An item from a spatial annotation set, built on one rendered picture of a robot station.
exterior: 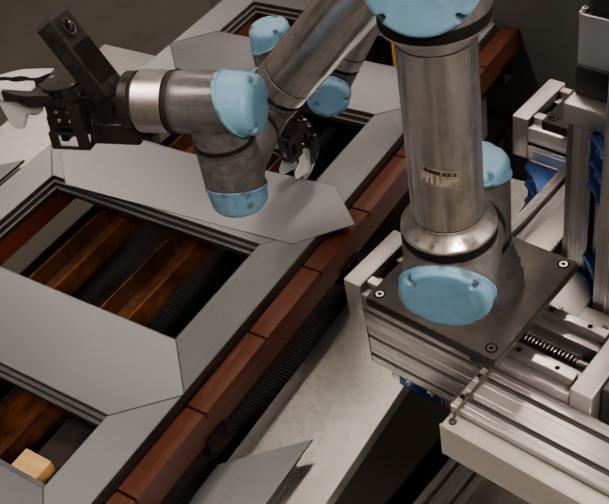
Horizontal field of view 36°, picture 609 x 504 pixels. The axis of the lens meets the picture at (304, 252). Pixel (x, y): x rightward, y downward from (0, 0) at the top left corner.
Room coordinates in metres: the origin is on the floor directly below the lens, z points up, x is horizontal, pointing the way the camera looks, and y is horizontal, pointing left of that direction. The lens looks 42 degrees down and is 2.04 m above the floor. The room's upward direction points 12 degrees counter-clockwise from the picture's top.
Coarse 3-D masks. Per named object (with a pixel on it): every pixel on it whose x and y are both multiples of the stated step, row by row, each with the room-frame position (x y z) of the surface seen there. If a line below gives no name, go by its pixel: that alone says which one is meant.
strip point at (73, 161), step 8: (96, 144) 1.80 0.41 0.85; (104, 144) 1.79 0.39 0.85; (64, 152) 1.80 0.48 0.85; (72, 152) 1.79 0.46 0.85; (80, 152) 1.78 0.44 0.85; (88, 152) 1.78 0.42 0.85; (96, 152) 1.77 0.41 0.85; (64, 160) 1.77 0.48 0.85; (72, 160) 1.76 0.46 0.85; (80, 160) 1.75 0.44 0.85; (88, 160) 1.75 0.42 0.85; (64, 168) 1.74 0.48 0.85; (72, 168) 1.73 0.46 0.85; (80, 168) 1.72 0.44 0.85; (64, 176) 1.71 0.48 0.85; (72, 176) 1.70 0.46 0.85
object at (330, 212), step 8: (336, 192) 1.46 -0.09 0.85; (328, 200) 1.44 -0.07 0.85; (336, 200) 1.43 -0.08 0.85; (320, 208) 1.42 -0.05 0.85; (328, 208) 1.41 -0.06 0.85; (336, 208) 1.41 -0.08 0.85; (344, 208) 1.40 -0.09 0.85; (312, 216) 1.40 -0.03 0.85; (320, 216) 1.39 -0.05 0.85; (328, 216) 1.39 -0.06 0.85; (336, 216) 1.38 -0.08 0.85; (312, 224) 1.38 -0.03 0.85; (320, 224) 1.37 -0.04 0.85; (328, 224) 1.37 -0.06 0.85; (336, 224) 1.36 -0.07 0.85; (304, 232) 1.36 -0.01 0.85; (312, 232) 1.35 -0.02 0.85; (320, 232) 1.35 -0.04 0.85; (328, 232) 1.34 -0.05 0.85; (296, 240) 1.34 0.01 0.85
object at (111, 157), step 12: (108, 144) 1.79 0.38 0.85; (120, 144) 1.78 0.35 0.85; (96, 156) 1.75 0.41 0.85; (108, 156) 1.75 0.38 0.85; (120, 156) 1.74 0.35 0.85; (84, 168) 1.72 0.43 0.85; (96, 168) 1.71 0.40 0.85; (108, 168) 1.70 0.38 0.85; (72, 180) 1.68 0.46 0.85; (84, 180) 1.68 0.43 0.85; (96, 180) 1.67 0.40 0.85
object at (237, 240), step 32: (384, 160) 1.54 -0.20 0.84; (64, 192) 1.69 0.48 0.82; (0, 224) 1.60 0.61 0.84; (160, 224) 1.50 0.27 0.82; (192, 224) 1.46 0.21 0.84; (256, 320) 1.18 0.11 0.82; (224, 352) 1.11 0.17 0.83; (32, 384) 1.13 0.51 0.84; (192, 384) 1.04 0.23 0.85; (96, 416) 1.03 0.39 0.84; (32, 480) 0.93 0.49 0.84
